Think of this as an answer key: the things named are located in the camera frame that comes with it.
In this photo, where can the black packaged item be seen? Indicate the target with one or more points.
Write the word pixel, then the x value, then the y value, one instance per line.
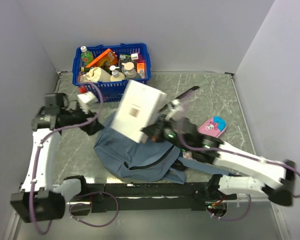
pixel 123 58

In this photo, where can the blue student backpack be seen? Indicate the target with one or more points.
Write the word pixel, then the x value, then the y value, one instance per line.
pixel 149 162

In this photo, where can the cream pump bottle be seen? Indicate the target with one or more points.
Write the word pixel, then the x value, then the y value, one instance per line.
pixel 116 75

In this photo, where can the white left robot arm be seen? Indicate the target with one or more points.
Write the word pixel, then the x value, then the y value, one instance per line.
pixel 47 126

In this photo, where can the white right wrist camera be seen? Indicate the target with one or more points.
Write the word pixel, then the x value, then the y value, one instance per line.
pixel 176 110

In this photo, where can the blue plastic shopping basket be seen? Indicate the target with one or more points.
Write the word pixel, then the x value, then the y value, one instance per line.
pixel 111 91

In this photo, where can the floral Little Women book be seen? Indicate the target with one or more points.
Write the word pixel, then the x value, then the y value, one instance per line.
pixel 187 155

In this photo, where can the pink orange bottle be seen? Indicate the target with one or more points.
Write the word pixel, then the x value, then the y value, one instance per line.
pixel 141 67

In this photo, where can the white notebook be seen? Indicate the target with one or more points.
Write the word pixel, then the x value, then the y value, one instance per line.
pixel 137 109

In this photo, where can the green drink bottle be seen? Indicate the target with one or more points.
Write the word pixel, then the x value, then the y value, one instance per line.
pixel 86 56

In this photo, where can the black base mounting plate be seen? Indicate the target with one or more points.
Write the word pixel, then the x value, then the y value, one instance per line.
pixel 150 196

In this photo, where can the pink cartoon pencil case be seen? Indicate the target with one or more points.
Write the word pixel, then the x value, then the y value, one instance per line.
pixel 214 127

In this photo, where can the orange snack box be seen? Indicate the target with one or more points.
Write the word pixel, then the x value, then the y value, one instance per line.
pixel 105 60

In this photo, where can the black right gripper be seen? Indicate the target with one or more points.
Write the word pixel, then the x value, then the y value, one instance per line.
pixel 155 131

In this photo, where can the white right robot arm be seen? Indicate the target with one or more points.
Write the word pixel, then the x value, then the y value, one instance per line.
pixel 253 175

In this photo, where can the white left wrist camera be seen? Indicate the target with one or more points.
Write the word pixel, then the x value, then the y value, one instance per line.
pixel 86 101

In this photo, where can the aluminium front rail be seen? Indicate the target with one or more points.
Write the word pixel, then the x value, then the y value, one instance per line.
pixel 252 197

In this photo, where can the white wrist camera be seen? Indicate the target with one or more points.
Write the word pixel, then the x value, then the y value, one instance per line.
pixel 176 110
pixel 86 101

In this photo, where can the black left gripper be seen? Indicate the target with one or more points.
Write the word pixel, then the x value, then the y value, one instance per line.
pixel 92 127

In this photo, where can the grey pump bottle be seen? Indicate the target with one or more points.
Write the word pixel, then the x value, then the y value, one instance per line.
pixel 131 73

